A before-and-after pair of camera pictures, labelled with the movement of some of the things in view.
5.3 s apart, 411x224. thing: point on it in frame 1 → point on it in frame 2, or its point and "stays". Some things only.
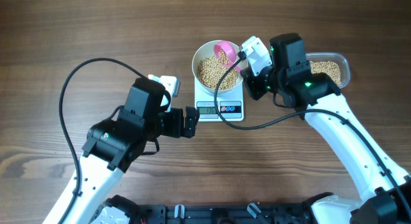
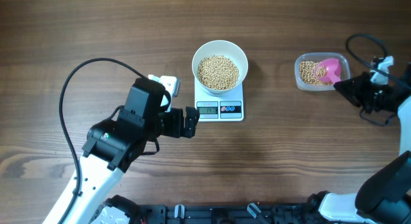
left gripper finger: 192,116 stays
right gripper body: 259,85 → 377,95
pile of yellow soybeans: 210,72 stays
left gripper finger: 189,130 stays
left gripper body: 171,122 stays
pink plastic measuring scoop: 230,52 → 327,69
